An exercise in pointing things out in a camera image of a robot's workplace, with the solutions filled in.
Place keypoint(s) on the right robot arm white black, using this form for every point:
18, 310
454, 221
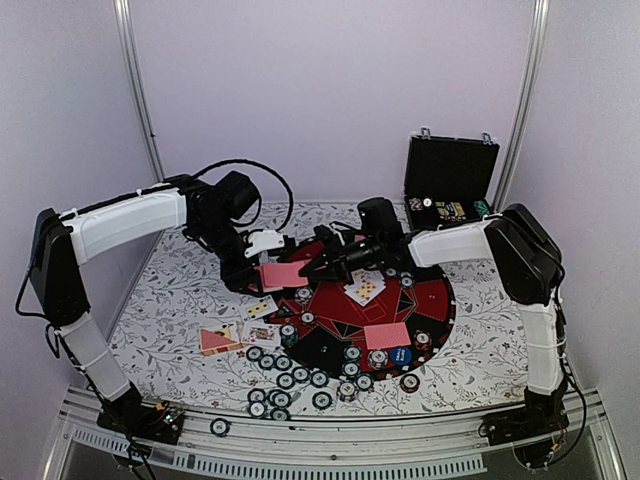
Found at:
529, 265

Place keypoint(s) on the blue chip stack seat seven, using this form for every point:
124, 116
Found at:
304, 295

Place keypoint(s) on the king of diamonds card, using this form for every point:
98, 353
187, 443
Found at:
260, 334

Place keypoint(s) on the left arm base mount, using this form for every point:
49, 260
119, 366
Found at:
161, 422

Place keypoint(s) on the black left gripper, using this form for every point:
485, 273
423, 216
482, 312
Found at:
238, 276

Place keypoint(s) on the brown chip stack seat three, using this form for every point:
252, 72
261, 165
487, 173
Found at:
422, 341

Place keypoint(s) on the three of spades card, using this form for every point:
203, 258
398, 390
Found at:
259, 308

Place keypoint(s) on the green chip cluster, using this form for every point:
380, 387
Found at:
280, 414
280, 399

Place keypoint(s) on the eight of hearts card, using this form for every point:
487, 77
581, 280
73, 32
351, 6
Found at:
363, 293

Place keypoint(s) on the green chip mat seat four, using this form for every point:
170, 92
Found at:
352, 353

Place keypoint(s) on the red playing card deck box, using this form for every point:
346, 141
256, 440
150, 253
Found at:
219, 340

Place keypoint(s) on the green chip front cluster top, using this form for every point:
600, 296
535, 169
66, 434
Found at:
280, 399

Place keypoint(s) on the blue chip stack seat four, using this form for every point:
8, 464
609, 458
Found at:
377, 360

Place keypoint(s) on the black poker chip case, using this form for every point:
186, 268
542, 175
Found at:
447, 179

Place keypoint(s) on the green chip table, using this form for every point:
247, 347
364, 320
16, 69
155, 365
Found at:
283, 363
267, 361

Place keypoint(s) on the red backed card deck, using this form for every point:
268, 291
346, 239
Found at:
277, 276

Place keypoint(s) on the left aluminium frame post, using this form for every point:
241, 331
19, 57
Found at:
126, 35

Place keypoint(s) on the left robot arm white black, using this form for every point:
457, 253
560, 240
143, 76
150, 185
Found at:
69, 251

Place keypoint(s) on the face down card seat four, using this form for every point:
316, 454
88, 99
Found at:
386, 336

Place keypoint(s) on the round red black poker mat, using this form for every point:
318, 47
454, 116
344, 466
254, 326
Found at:
429, 306

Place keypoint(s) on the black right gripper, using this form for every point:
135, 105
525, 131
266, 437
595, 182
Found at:
338, 261

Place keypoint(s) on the eight of diamonds card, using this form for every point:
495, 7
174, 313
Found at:
363, 275

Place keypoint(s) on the green chip stack seat six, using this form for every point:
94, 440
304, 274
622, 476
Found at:
289, 335

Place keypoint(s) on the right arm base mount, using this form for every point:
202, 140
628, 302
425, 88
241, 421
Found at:
537, 431

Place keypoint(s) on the blue small blind button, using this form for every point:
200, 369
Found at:
400, 356

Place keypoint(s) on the brown 100 poker chip stack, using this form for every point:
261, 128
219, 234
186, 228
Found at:
409, 383

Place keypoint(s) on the green chip mat edge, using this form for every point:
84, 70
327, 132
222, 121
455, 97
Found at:
300, 374
351, 369

